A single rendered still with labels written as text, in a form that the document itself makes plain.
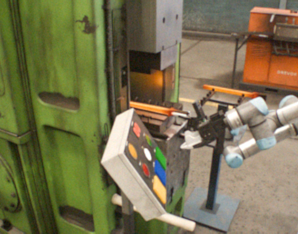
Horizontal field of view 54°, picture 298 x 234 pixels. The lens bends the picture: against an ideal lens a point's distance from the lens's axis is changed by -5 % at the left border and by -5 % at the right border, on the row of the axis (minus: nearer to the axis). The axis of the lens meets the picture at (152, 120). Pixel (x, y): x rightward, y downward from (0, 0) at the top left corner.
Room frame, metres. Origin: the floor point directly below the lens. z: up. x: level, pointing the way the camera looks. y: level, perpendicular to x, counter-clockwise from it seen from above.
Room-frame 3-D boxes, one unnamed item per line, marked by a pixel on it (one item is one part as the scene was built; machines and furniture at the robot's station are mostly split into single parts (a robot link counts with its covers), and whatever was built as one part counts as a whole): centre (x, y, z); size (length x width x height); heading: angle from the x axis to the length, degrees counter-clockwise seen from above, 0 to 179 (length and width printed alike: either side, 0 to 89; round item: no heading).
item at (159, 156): (1.04, -0.03, 1.01); 0.07 x 0.05 x 0.07; 178
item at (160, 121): (1.58, 0.10, 0.96); 0.42 x 0.20 x 0.09; 63
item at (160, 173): (0.94, -0.03, 1.01); 0.07 x 0.05 x 0.07; 178
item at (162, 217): (1.14, -0.01, 0.62); 0.44 x 0.05 x 0.05; 63
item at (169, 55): (1.58, 0.10, 1.32); 0.42 x 0.20 x 0.10; 63
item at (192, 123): (1.43, -0.24, 0.98); 0.12 x 0.08 x 0.09; 63
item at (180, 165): (1.63, 0.09, 0.69); 0.56 x 0.38 x 0.45; 63
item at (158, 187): (0.84, -0.02, 1.01); 0.07 x 0.05 x 0.07; 178
